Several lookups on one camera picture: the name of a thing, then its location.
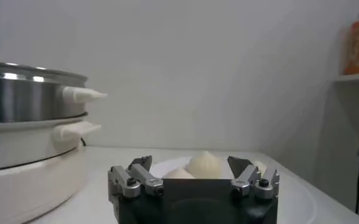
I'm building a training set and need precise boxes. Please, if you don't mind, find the stainless steel steamer basket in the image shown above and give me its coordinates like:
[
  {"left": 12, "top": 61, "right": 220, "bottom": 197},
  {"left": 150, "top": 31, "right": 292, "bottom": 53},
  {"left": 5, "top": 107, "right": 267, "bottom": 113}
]
[{"left": 0, "top": 60, "right": 108, "bottom": 124}]

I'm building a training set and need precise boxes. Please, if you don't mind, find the white round plate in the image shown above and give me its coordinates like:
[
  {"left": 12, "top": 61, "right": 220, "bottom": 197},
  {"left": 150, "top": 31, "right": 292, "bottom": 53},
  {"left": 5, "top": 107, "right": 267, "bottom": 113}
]
[{"left": 150, "top": 156, "right": 317, "bottom": 224}]

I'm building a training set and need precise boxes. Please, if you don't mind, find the cream electric cooker base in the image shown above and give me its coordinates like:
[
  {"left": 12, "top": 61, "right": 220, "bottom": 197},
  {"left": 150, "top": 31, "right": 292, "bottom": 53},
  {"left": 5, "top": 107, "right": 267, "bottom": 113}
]
[{"left": 0, "top": 145, "right": 89, "bottom": 224}]

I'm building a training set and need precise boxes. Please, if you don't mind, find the cream cooker pot with handles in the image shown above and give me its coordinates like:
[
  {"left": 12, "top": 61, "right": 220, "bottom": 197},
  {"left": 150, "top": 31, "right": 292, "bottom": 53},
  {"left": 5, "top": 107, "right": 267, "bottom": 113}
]
[{"left": 0, "top": 113, "right": 102, "bottom": 172}]

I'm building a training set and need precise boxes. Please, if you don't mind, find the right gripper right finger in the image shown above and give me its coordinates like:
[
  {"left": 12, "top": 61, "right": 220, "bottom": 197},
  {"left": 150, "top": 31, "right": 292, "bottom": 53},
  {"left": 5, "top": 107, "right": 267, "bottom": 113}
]
[{"left": 227, "top": 155, "right": 280, "bottom": 200}]

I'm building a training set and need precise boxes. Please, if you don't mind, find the white steamed baozi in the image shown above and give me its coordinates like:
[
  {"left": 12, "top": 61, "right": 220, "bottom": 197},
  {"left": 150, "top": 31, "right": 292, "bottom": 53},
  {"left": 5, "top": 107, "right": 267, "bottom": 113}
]
[
  {"left": 185, "top": 151, "right": 226, "bottom": 180},
  {"left": 162, "top": 168, "right": 195, "bottom": 180}
]

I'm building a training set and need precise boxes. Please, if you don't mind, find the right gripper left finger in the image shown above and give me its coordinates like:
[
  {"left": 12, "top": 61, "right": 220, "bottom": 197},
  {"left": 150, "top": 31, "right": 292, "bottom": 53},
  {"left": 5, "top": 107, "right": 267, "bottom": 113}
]
[{"left": 107, "top": 155, "right": 165, "bottom": 203}]

